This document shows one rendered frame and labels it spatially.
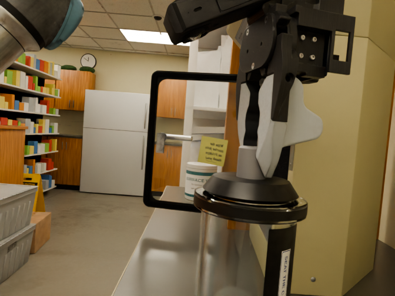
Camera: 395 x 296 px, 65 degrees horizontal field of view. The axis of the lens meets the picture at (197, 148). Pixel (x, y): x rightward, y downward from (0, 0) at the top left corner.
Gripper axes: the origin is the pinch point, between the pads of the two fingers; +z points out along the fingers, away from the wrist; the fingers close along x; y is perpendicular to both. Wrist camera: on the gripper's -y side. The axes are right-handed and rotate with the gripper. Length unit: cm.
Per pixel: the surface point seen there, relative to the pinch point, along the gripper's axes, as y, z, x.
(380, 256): 55, 26, 35
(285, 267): 1.9, 8.8, -4.2
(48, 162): -110, 66, 513
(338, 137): 25.4, -3.2, 19.6
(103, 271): -15, 121, 237
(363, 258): 39, 21, 24
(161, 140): 0, 1, 61
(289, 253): 2.3, 7.7, -4.0
